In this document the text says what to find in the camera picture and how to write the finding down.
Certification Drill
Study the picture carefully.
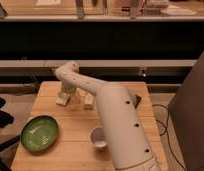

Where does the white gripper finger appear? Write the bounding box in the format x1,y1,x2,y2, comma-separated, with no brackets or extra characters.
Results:
71,91,81,104

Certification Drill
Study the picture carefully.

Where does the black chair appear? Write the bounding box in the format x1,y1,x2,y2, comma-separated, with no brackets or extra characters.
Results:
0,93,22,171

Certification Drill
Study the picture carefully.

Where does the white sponge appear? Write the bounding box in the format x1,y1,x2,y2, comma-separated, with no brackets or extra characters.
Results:
56,92,70,106

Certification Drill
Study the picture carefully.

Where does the white plastic bottle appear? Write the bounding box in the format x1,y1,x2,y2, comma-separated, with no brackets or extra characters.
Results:
83,93,94,110

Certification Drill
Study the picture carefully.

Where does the lower metal shelf rail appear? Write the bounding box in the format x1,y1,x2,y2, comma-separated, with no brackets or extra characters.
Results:
0,60,196,77

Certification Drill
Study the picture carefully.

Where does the upper wooden shelf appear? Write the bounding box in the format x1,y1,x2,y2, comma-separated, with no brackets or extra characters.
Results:
0,0,204,21

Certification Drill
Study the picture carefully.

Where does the black rectangular phone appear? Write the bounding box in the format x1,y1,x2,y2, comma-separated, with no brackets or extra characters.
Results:
135,95,142,108

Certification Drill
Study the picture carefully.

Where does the black cable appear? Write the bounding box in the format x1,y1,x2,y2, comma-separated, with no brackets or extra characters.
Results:
151,103,185,168

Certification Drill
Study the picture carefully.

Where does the white paper cup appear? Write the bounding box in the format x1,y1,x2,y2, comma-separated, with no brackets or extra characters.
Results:
90,127,107,150

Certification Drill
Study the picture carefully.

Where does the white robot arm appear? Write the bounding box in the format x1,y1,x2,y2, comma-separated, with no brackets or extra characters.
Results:
55,61,161,171

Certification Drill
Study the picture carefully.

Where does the green bowl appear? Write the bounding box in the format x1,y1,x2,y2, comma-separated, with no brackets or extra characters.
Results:
20,115,59,153

